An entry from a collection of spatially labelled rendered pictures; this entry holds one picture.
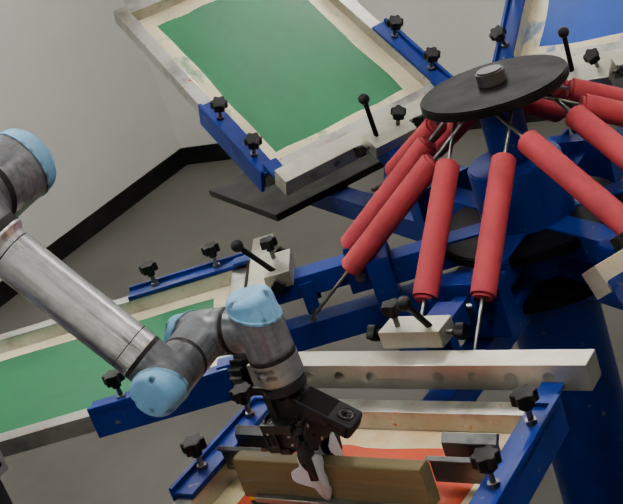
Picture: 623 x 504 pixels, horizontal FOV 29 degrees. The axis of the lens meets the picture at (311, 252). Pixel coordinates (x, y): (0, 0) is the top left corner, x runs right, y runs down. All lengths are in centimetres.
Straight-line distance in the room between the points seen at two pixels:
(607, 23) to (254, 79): 93
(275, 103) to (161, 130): 425
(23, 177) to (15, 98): 480
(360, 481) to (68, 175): 511
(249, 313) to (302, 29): 177
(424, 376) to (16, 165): 78
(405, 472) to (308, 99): 160
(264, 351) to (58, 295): 31
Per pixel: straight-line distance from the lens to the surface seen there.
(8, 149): 190
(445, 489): 196
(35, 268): 179
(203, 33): 348
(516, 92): 245
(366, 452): 211
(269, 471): 201
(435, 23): 638
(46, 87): 684
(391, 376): 218
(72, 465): 461
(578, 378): 202
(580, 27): 329
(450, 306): 230
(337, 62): 337
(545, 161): 236
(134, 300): 300
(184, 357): 179
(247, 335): 182
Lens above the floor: 204
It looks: 21 degrees down
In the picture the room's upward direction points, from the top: 19 degrees counter-clockwise
